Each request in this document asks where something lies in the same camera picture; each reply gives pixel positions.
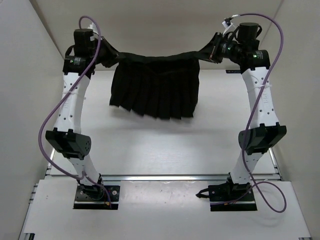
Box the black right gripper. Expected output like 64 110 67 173
194 34 244 65

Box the black pleated skirt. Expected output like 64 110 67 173
108 51 201 120

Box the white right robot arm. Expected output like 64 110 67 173
199 32 287 200

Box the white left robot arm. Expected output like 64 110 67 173
45 37 118 203

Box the right corner label sticker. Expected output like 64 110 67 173
225 69 241 74

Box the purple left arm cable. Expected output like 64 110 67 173
39 16 113 208

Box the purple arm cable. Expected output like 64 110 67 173
39 16 113 208
209 12 287 214

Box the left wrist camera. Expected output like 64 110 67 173
73 28 96 57

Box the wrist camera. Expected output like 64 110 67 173
236 22 262 48
73 28 96 57

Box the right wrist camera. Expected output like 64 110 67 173
236 22 262 48

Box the aluminium front table rail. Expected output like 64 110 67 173
99 173 285 182

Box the aluminium table rail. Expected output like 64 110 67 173
45 149 56 176
99 173 285 182

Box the aluminium left table rail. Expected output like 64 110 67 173
45 149 56 176

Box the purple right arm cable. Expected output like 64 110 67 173
209 12 287 214

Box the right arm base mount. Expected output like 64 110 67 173
196 179 258 212

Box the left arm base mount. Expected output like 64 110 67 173
73 183 121 210

